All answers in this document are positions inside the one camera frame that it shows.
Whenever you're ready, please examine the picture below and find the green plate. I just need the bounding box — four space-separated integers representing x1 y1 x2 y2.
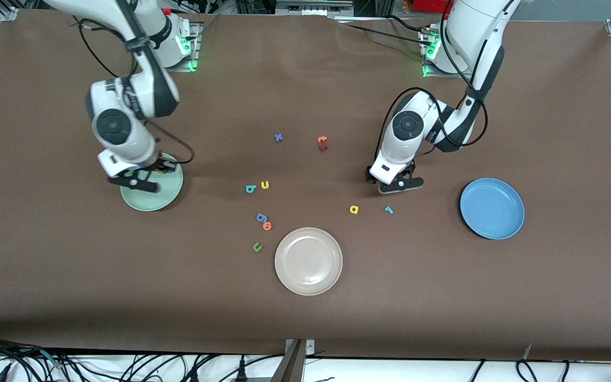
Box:
120 153 184 212

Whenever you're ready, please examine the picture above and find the blue plate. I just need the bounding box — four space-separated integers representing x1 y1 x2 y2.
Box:
459 177 525 240

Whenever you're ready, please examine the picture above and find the beige plate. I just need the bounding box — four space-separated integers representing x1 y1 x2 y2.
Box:
274 227 344 296

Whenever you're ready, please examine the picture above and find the red background object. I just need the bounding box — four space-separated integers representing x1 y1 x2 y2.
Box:
412 0 452 14

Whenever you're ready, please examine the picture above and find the grey metal box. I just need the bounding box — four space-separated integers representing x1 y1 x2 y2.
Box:
275 0 354 15

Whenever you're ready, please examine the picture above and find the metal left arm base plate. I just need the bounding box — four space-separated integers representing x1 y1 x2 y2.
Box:
421 27 478 79

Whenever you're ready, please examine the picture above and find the black base cable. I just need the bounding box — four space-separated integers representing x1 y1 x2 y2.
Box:
388 15 425 32
337 20 428 46

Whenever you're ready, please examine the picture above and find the small metal bracket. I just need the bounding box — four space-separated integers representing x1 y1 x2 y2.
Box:
284 340 316 355

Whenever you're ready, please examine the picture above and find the teal floor cable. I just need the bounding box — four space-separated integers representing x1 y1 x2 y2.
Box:
40 349 65 369

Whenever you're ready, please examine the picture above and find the aluminium profile post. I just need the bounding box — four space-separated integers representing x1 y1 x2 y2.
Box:
270 340 306 382

